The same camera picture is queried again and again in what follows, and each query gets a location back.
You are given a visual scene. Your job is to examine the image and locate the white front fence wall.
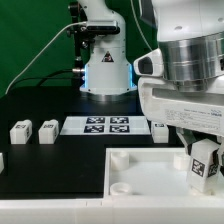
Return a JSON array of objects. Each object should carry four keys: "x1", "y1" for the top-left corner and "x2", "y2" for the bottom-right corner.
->
[{"x1": 0, "y1": 197, "x2": 224, "y2": 224}]

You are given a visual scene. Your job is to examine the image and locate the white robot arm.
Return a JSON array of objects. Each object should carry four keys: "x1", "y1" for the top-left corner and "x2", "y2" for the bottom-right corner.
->
[{"x1": 78, "y1": 0, "x2": 224, "y2": 161}]

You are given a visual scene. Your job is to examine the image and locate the white sheet with tags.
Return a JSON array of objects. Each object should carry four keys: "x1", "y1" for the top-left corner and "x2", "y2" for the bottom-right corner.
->
[{"x1": 61, "y1": 116, "x2": 150, "y2": 135}]

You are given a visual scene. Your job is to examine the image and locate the white left fence piece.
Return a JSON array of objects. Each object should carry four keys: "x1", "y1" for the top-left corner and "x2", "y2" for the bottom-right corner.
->
[{"x1": 0, "y1": 153, "x2": 4, "y2": 174}]

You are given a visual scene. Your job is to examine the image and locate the black cable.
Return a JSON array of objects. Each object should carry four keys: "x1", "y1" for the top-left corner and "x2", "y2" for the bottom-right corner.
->
[{"x1": 6, "y1": 68, "x2": 84, "y2": 95}]

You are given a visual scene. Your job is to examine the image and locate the white cable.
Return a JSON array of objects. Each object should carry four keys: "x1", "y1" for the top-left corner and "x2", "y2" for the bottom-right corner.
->
[{"x1": 4, "y1": 21, "x2": 88, "y2": 95}]

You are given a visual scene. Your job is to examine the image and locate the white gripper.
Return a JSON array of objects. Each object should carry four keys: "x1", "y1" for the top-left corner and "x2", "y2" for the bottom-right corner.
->
[{"x1": 138, "y1": 76, "x2": 224, "y2": 167}]

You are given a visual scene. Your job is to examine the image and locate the white square tabletop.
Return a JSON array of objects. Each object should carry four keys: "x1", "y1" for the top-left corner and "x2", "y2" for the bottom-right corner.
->
[{"x1": 103, "y1": 147, "x2": 224, "y2": 200}]

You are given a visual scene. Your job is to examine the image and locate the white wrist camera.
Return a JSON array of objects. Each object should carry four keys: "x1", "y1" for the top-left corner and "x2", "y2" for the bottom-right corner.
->
[{"x1": 133, "y1": 48, "x2": 164, "y2": 77}]

